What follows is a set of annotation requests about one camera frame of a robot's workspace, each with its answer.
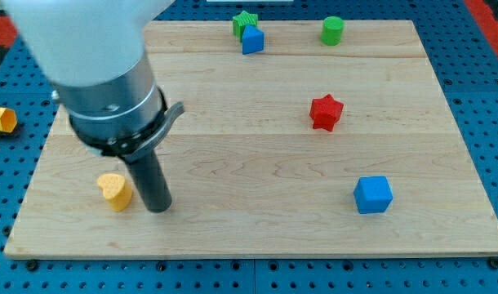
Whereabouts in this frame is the green cylinder block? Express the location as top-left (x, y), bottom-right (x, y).
top-left (320, 16), bottom-right (345, 46)

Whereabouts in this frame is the wooden board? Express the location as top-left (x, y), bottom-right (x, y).
top-left (5, 20), bottom-right (498, 260)

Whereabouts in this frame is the yellow hexagon block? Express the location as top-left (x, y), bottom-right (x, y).
top-left (0, 107), bottom-right (18, 133)

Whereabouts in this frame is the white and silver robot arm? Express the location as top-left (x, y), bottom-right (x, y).
top-left (2, 0), bottom-right (184, 162)

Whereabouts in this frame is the black cylindrical pointer tool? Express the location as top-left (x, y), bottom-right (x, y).
top-left (123, 150), bottom-right (172, 213)

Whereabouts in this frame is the yellow heart block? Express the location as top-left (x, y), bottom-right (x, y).
top-left (97, 173), bottom-right (133, 212)

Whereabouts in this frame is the green star block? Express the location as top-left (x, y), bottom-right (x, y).
top-left (232, 11), bottom-right (259, 41)

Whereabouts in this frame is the red star block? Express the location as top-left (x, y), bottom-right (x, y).
top-left (309, 94), bottom-right (345, 131)

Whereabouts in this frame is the blue triangle block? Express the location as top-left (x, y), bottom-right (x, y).
top-left (242, 25), bottom-right (265, 55)

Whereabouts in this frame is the blue cube block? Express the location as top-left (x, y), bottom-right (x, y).
top-left (353, 176), bottom-right (394, 214)

